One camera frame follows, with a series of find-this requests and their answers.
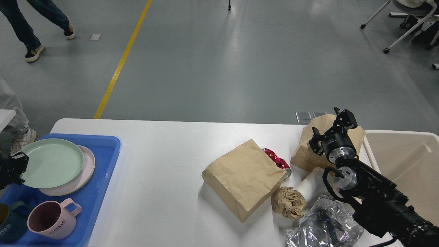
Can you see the beige plastic bin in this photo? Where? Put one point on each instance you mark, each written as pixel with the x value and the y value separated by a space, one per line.
pixel 411 160

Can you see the person in white clothes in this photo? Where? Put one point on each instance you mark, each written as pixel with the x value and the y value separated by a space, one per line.
pixel 18 127

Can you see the white side table corner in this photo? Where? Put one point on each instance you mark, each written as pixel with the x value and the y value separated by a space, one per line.
pixel 6 116

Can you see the large brown paper bag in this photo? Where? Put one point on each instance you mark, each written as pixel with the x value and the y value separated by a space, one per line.
pixel 244 178

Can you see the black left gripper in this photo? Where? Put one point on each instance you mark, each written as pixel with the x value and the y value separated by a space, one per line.
pixel 12 169

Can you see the small brown paper bag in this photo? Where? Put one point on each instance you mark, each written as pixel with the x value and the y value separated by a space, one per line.
pixel 303 156

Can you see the pink plate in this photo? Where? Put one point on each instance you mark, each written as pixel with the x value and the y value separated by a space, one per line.
pixel 80 180

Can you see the blue plastic tray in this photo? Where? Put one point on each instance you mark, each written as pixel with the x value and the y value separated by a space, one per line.
pixel 90 197

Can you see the blue mug yellow inside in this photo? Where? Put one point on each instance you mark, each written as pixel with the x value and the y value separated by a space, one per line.
pixel 13 221

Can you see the crumpled clear plastic bag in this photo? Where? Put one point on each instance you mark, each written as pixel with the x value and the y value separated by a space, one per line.
pixel 328 223

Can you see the white paper cup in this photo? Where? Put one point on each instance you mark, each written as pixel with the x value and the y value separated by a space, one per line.
pixel 312 186

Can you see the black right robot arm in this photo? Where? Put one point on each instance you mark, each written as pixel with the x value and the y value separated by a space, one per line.
pixel 379 207

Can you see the pink mug dark inside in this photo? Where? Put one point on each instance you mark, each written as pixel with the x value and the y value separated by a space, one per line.
pixel 54 220

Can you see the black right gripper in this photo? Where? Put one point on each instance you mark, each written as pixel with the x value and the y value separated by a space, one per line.
pixel 336 144

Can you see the crushed red can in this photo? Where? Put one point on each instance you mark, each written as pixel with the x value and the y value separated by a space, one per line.
pixel 280 162

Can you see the silver floor socket plates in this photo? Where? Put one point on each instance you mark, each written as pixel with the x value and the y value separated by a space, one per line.
pixel 306 116

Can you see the white office chair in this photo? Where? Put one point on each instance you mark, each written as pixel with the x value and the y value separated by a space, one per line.
pixel 417 12

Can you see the crumpled brown paper ball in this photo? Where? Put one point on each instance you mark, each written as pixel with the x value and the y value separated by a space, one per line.
pixel 288 202

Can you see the green plate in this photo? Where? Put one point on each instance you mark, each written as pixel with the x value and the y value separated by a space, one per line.
pixel 52 163

